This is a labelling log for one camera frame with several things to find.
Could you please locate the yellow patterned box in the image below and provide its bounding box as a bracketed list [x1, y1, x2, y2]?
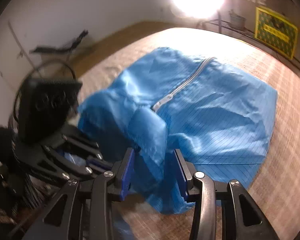
[254, 6, 298, 60]

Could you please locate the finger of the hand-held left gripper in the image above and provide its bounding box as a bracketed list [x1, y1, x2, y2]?
[40, 144, 115, 182]
[61, 126, 103, 159]

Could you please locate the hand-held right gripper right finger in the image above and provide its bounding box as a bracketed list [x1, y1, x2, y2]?
[174, 149, 280, 240]

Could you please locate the light blue zip jacket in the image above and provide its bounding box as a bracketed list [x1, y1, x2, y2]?
[77, 47, 278, 215]

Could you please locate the dark striped cloth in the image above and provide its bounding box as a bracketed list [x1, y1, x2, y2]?
[0, 170, 48, 224]

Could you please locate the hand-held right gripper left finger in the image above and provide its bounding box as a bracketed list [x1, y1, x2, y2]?
[20, 147, 136, 240]

